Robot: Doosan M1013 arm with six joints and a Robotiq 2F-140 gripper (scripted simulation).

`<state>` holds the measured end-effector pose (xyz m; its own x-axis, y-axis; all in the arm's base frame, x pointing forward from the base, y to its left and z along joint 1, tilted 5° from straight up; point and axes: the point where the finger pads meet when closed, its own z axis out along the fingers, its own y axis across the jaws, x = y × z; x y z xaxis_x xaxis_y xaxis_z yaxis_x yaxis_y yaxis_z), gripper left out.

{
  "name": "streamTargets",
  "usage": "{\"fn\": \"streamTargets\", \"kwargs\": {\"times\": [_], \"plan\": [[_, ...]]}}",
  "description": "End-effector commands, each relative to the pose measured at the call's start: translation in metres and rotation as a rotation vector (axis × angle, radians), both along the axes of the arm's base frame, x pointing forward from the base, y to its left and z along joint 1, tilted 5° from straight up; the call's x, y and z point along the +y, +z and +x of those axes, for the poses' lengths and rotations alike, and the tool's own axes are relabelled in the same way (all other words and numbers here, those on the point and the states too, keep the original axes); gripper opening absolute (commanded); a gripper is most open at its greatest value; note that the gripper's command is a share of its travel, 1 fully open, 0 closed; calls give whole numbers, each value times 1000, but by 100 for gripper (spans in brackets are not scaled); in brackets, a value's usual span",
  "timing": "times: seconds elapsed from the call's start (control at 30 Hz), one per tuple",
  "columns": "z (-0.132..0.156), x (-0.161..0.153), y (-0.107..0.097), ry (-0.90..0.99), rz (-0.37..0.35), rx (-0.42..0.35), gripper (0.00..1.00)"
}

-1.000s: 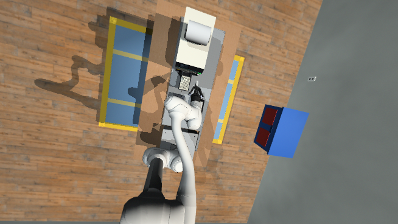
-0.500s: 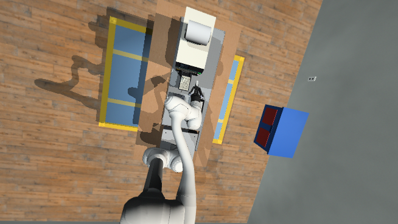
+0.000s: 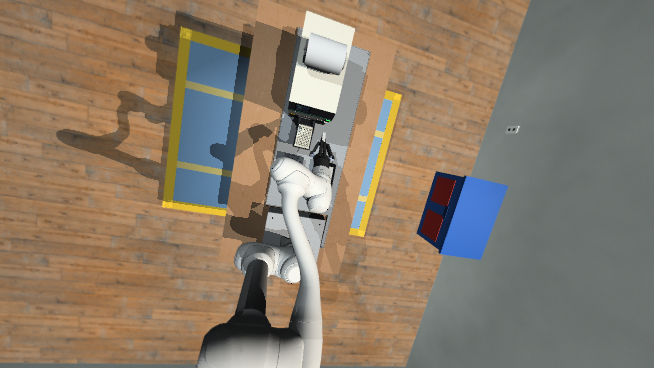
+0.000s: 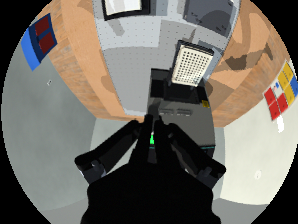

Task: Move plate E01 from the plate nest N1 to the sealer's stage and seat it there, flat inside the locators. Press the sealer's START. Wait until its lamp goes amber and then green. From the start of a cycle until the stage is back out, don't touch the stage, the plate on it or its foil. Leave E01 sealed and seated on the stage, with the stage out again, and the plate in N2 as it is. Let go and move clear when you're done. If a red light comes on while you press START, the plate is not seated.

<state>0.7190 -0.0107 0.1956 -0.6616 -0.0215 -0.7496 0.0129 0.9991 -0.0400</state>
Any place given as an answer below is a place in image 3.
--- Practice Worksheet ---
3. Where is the white cylinder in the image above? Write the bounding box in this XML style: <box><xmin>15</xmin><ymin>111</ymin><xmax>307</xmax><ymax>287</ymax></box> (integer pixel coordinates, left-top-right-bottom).
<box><xmin>304</xmin><ymin>32</ymin><xmax>348</xmax><ymax>76</ymax></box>

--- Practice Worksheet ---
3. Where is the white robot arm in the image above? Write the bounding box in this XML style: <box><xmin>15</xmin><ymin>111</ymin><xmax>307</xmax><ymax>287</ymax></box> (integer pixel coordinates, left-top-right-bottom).
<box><xmin>196</xmin><ymin>157</ymin><xmax>332</xmax><ymax>368</ymax></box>

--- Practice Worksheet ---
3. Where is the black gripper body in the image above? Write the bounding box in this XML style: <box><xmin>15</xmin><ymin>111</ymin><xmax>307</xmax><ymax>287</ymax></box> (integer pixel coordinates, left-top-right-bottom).
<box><xmin>313</xmin><ymin>153</ymin><xmax>331</xmax><ymax>168</ymax></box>

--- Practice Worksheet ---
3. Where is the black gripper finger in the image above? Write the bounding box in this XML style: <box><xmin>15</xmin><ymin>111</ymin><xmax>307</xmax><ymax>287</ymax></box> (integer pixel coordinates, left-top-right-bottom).
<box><xmin>309</xmin><ymin>132</ymin><xmax>324</xmax><ymax>158</ymax></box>
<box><xmin>323</xmin><ymin>133</ymin><xmax>335</xmax><ymax>162</ymax></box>

